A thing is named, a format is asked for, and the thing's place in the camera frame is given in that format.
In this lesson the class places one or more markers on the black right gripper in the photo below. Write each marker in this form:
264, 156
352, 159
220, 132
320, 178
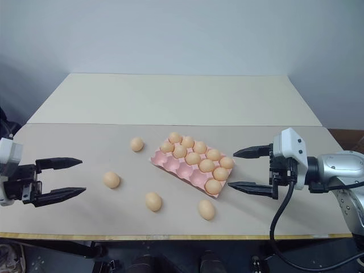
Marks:
281, 170

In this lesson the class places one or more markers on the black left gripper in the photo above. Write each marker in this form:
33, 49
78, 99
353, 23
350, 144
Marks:
27, 185

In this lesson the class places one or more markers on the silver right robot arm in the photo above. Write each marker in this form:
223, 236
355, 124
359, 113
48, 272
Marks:
338, 167

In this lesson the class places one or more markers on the pink egg tray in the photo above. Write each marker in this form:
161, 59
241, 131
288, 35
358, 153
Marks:
177, 167

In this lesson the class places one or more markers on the brown egg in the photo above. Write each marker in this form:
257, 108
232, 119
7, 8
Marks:
206, 209
193, 158
153, 201
213, 154
111, 179
200, 147
213, 186
187, 141
179, 151
226, 162
206, 165
167, 147
175, 137
136, 144
220, 174

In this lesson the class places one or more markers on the dark object beside table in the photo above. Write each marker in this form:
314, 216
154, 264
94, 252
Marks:
7, 122

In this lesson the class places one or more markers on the worn grey shoe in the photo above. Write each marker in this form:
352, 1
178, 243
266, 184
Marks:
11, 257

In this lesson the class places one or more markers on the small black upright part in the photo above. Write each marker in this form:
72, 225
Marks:
255, 264

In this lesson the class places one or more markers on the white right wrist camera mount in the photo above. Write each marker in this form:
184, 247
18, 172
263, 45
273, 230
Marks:
290, 145

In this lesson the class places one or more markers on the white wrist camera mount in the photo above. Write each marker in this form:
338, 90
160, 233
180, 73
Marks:
290, 145
10, 152

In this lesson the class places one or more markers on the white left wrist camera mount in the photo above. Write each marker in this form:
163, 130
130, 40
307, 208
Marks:
10, 152

